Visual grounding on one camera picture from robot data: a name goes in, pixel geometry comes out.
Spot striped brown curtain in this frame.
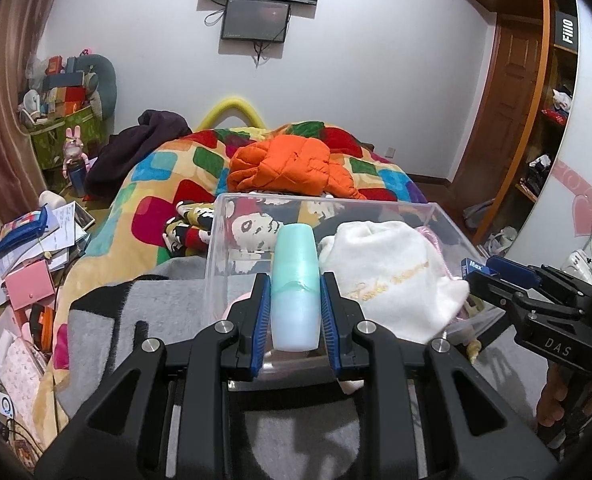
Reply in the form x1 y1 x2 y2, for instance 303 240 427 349
0 0 77 281

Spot dark purple cloth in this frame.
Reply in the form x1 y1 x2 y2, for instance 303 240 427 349
85 109 194 197

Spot pink bunny toy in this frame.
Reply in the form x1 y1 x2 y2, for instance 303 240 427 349
62 125 89 166

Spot grey black patterned blanket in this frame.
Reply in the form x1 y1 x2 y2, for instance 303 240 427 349
56 255 542 480

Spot small black wall monitor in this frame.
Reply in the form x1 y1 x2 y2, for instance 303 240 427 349
220 0 292 42

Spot mint green bottle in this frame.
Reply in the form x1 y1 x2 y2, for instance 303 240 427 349
270 224 323 352

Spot yellow curved pillow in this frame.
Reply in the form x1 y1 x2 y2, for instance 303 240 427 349
196 100 268 131

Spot black monitor cable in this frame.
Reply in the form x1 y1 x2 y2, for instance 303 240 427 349
252 40 273 68

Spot colourful patchwork quilt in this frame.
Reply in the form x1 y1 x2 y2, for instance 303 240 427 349
33 121 427 446

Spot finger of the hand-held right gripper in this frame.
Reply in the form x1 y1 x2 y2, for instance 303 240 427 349
466 271 539 323
487 255 579 307

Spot person's right hand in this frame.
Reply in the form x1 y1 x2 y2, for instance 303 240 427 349
535 362 572 428

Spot white wardrobe door pink hearts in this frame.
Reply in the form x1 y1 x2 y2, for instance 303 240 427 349
506 0 592 281

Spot wooden door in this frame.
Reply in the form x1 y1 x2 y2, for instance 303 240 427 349
455 15 547 246

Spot wooden wardrobe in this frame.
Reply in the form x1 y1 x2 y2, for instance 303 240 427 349
446 0 579 206

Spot blue pouch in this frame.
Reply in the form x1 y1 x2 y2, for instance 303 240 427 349
0 205 59 256

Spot white drawstring bag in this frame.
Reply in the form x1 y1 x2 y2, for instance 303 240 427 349
318 221 471 345

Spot green storage box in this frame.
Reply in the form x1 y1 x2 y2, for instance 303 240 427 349
28 105 108 171

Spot small blue packet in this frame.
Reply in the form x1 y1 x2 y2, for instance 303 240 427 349
460 256 494 281

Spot black labelled box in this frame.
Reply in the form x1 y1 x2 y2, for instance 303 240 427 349
551 7 577 53

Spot white plush toy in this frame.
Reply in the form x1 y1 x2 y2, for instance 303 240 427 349
18 89 44 126

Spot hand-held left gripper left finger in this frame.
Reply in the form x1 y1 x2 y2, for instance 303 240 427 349
36 274 272 480

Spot pink rounded toy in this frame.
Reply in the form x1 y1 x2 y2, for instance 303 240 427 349
223 290 257 318

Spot pile of papers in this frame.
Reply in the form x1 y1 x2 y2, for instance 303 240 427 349
0 200 95 307

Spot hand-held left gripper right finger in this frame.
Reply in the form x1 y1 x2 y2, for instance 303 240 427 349
320 271 559 480

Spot orange puffer jacket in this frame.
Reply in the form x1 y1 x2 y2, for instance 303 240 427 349
226 135 368 201

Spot cartoon printed blanket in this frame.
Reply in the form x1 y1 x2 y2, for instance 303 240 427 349
163 199 337 263

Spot clear plastic box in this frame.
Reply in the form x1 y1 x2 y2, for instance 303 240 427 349
201 192 482 346

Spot pile of colourful boxes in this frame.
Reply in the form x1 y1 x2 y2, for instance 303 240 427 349
36 56 99 118

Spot grey green neck pillow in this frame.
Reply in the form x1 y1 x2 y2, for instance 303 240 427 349
76 52 118 121

